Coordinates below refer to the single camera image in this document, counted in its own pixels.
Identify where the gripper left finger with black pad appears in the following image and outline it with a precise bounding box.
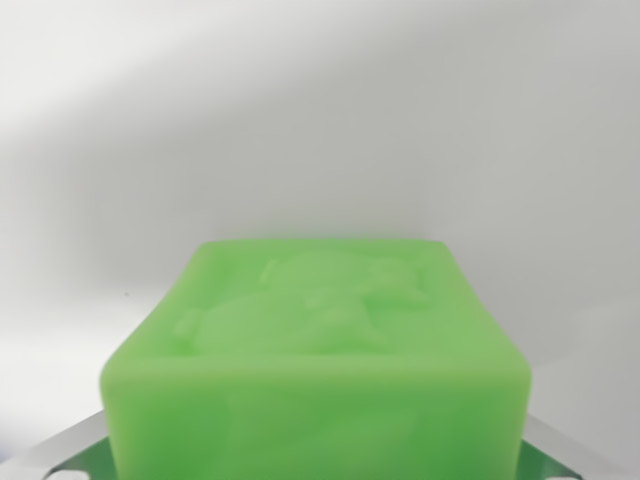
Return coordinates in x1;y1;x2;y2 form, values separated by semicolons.
0;410;119;480

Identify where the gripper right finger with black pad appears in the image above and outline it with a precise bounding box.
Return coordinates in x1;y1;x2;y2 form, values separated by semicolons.
521;414;609;480

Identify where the green embossed cube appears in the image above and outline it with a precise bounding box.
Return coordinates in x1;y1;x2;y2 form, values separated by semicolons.
98;239;533;480

